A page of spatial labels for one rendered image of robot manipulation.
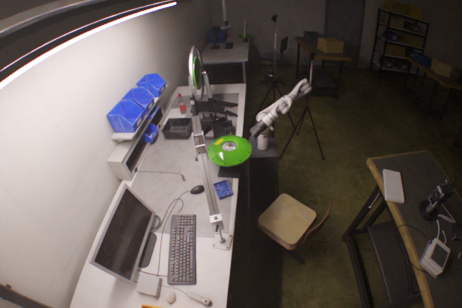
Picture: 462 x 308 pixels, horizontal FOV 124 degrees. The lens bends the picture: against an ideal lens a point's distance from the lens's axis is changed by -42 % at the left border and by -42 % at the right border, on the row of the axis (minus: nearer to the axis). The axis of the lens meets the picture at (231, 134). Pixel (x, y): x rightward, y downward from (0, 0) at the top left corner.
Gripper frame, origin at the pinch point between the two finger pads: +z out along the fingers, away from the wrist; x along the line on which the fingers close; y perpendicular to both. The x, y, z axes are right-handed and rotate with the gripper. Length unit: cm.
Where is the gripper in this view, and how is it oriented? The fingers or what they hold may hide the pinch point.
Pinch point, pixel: (247, 141)
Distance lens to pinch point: 152.7
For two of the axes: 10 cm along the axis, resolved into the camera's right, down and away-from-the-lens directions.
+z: -7.2, 6.7, 1.8
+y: -6.0, -4.8, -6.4
